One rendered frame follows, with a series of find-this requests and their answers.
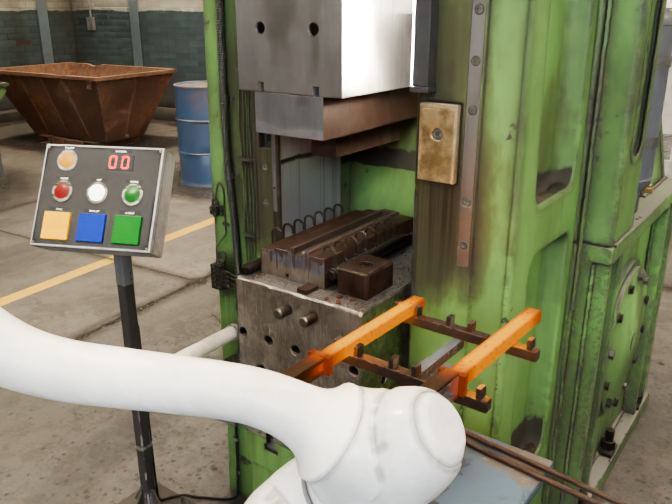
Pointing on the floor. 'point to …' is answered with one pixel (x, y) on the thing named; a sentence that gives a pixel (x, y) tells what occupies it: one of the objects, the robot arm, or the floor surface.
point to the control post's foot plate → (155, 497)
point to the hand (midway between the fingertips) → (439, 391)
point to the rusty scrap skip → (86, 101)
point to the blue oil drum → (193, 133)
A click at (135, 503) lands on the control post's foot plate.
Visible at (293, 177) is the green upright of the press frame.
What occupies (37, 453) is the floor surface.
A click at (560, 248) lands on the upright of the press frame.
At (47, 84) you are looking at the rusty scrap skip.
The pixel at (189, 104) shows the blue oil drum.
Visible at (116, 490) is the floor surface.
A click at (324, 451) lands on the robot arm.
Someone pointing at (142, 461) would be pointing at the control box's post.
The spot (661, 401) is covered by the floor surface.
